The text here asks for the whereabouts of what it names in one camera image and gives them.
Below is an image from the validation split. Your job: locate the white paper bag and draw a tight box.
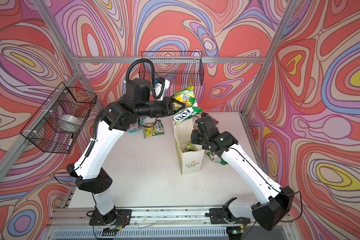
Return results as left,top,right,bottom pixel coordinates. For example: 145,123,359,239
174,119,205,175

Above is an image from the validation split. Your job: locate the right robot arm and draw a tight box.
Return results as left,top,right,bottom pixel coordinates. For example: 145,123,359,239
191,113,296,231

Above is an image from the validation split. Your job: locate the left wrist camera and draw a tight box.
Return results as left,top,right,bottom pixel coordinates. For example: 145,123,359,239
155,77,170,97

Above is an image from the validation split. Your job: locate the silver tape roll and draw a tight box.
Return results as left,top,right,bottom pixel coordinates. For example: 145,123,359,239
60,115,82,126

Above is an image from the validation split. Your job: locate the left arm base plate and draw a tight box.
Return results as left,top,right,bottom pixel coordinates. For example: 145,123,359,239
89,208,132,227

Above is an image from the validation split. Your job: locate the teal Fox's candy bag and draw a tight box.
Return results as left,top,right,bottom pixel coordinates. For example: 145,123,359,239
127,118,146,133

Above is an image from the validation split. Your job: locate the black wire basket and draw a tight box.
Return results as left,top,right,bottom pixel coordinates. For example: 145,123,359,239
20,83,97,154
141,50,204,87

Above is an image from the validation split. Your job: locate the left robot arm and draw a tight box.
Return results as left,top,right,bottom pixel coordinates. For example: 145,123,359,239
67,59,186,226

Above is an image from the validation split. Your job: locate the green Fox's spring tea bag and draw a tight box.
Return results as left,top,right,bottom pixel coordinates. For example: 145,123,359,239
205,150,228,166

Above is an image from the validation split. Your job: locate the black marker pen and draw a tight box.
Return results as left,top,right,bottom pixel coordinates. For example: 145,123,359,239
66,138,73,152

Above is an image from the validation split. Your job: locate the purple Fox's berries bag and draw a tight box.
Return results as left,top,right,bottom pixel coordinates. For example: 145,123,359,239
211,117,219,126

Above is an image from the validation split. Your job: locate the black wire basket left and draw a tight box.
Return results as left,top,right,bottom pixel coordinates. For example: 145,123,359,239
20,83,97,154

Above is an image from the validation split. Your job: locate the yellow-green Fox's bag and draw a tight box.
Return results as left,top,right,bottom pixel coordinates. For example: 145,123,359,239
143,120,165,139
171,86,198,107

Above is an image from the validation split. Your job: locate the black wire basket back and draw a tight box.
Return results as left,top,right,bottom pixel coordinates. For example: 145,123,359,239
141,50,204,87

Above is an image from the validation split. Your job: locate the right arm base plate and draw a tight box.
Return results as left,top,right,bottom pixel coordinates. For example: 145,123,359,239
205,197,251,226

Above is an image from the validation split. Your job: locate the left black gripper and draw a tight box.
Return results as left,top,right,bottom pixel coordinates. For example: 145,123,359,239
134,97,187,121

